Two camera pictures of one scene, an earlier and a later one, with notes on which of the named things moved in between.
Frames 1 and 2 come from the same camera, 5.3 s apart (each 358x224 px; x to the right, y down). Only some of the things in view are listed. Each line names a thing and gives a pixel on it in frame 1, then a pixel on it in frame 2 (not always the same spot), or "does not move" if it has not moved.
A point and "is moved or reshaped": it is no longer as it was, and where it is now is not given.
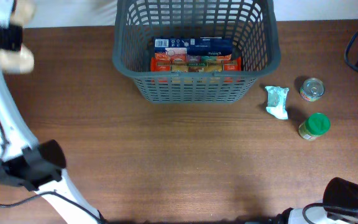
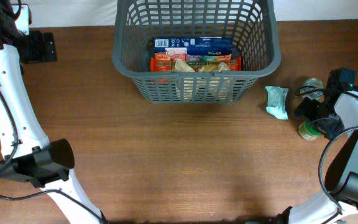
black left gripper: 15,38 to 40,53
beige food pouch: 20,60 is moved or reshaped
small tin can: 312,89 does not move
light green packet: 278,101 does not move
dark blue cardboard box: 193,49 does not move
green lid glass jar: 317,125 does not move
